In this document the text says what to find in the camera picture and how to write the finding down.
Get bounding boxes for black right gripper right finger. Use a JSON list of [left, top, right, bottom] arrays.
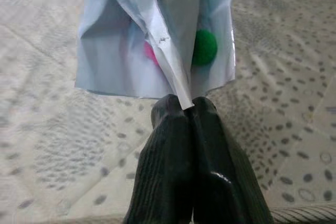
[[190, 96, 274, 224]]

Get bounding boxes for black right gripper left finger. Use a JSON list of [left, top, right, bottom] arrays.
[[123, 94, 195, 224]]

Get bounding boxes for white patterned mattress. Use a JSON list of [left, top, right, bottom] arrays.
[[0, 0, 336, 224]]

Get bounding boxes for green pompom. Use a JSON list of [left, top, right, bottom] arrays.
[[192, 29, 218, 66]]

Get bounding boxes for pink pompom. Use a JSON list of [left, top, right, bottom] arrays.
[[143, 40, 160, 65]]

